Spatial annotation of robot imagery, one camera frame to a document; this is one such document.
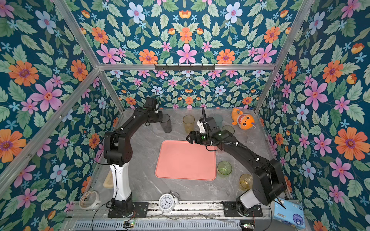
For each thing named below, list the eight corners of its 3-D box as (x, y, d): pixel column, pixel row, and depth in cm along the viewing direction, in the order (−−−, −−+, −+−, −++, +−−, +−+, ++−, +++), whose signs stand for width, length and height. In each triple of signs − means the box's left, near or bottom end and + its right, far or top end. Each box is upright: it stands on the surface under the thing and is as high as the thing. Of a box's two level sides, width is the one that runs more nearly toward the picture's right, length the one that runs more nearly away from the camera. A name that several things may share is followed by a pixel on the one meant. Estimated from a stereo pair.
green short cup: (218, 179, 86) (220, 174, 79) (213, 169, 90) (214, 164, 83) (231, 172, 88) (234, 167, 82) (226, 163, 92) (228, 158, 86)
